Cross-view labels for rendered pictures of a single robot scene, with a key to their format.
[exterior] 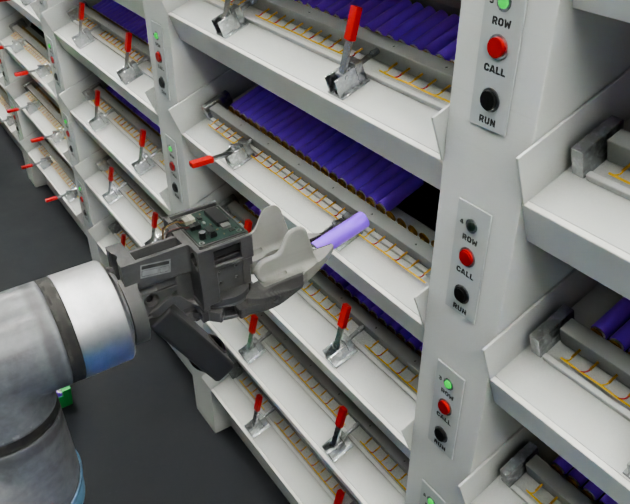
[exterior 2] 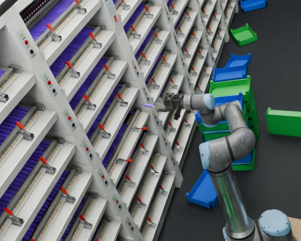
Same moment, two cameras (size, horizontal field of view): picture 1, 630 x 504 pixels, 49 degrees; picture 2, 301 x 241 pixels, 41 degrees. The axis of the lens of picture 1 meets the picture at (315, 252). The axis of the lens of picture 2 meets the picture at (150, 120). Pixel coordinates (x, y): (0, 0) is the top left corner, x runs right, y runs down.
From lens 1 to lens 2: 251 cm
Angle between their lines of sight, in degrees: 87
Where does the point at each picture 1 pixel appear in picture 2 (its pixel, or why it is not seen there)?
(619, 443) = (155, 91)
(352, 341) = (142, 151)
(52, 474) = not seen: hidden behind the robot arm
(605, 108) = not seen: hidden behind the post
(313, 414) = (151, 183)
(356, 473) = (158, 169)
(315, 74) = (121, 112)
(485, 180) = (141, 82)
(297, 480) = (160, 207)
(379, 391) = (150, 144)
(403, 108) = (128, 96)
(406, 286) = (142, 117)
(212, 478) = not seen: outside the picture
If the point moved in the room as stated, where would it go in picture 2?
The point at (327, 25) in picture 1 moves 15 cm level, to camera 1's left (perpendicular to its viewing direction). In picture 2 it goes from (110, 110) to (123, 119)
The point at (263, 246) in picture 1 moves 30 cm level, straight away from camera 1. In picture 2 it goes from (160, 106) to (123, 137)
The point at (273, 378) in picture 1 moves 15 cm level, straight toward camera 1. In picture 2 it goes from (146, 197) to (163, 181)
